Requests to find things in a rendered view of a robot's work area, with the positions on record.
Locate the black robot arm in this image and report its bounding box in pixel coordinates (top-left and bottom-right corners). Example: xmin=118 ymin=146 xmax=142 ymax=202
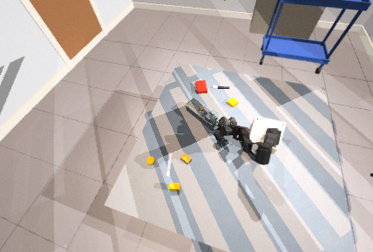
xmin=218 ymin=116 xmax=281 ymax=166

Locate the red rectangular block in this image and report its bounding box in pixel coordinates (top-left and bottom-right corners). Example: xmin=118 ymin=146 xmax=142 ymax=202
xmin=196 ymin=80 xmax=207 ymax=94

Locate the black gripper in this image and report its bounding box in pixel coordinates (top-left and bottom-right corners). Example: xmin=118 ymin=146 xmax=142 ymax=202
xmin=214 ymin=117 xmax=238 ymax=141

